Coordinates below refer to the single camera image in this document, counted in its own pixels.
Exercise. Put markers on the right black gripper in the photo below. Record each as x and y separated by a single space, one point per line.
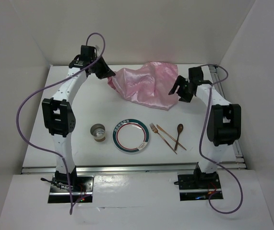
181 81

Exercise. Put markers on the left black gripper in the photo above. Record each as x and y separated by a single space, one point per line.
106 72

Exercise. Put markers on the pink satin cloth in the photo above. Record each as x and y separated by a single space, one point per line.
148 86

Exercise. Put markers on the brown wooden spoon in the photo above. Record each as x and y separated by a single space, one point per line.
179 131

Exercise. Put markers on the copper knife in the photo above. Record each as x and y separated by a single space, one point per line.
161 129

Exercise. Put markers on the copper fork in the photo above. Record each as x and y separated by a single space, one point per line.
155 130

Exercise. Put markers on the steel cup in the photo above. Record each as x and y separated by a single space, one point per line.
98 132

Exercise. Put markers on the white plate green rim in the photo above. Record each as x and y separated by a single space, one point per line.
130 136

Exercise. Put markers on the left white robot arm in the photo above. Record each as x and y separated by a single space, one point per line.
58 115

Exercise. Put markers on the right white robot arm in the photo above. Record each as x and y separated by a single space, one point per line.
222 123

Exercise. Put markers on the aluminium side rail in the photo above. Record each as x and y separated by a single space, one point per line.
218 74

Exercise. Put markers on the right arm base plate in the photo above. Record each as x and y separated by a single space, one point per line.
191 190

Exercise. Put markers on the aluminium front rail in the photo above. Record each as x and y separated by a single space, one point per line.
238 164

